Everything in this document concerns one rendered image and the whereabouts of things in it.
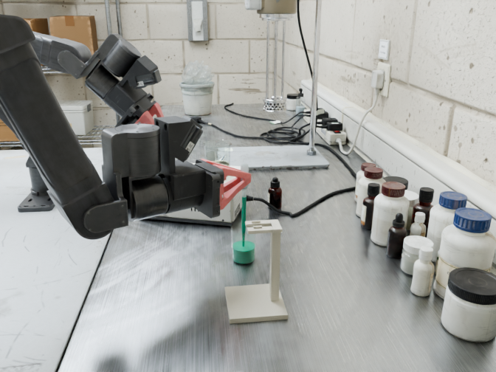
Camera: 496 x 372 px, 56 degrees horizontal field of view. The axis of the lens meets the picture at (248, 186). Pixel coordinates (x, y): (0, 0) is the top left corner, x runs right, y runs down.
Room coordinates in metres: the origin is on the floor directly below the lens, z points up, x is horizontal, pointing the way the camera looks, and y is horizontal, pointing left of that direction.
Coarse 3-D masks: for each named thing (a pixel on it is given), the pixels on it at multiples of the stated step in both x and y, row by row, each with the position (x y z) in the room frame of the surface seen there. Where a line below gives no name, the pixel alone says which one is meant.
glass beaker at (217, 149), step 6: (210, 138) 0.90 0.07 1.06; (216, 138) 0.90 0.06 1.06; (222, 138) 0.90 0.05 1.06; (204, 144) 0.88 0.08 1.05; (210, 144) 0.89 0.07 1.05; (216, 144) 0.90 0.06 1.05; (222, 144) 0.90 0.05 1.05; (228, 144) 0.88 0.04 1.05; (204, 150) 0.86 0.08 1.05; (210, 150) 0.85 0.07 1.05; (216, 150) 0.85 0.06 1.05; (222, 150) 0.85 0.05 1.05; (228, 150) 0.86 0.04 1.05; (204, 156) 0.87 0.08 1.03; (210, 156) 0.85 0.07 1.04; (216, 156) 0.85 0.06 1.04; (222, 156) 0.85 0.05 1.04; (228, 156) 0.86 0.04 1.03; (216, 162) 0.85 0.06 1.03; (222, 162) 0.85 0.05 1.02; (228, 162) 0.86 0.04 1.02
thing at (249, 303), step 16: (256, 224) 0.57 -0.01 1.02; (272, 224) 0.57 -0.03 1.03; (272, 240) 0.57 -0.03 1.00; (272, 256) 0.57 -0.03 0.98; (272, 272) 0.57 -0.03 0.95; (240, 288) 0.60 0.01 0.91; (256, 288) 0.60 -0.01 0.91; (272, 288) 0.57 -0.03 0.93; (240, 304) 0.56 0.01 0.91; (256, 304) 0.56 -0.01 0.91; (272, 304) 0.56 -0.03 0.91; (240, 320) 0.53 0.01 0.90; (256, 320) 0.53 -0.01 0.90
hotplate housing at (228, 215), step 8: (240, 192) 0.88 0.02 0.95; (232, 200) 0.83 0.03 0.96; (240, 200) 0.88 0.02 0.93; (248, 200) 0.90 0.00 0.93; (192, 208) 0.84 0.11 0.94; (224, 208) 0.82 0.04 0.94; (232, 208) 0.83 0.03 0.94; (240, 208) 0.88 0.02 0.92; (160, 216) 0.86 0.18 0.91; (168, 216) 0.85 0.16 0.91; (176, 216) 0.84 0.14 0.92; (184, 216) 0.84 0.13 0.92; (192, 216) 0.84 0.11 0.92; (200, 216) 0.83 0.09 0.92; (224, 216) 0.82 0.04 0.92; (232, 216) 0.83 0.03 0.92; (216, 224) 0.83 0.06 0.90; (224, 224) 0.83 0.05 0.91
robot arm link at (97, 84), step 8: (96, 64) 1.00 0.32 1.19; (104, 64) 0.98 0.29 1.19; (96, 72) 0.98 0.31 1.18; (104, 72) 0.99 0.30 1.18; (112, 72) 0.98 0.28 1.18; (88, 80) 0.97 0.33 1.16; (96, 80) 0.97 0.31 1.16; (104, 80) 0.98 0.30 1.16; (112, 80) 0.98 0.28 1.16; (88, 88) 0.99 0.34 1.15; (96, 88) 0.97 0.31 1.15; (104, 88) 0.97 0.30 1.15; (104, 96) 0.97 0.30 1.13
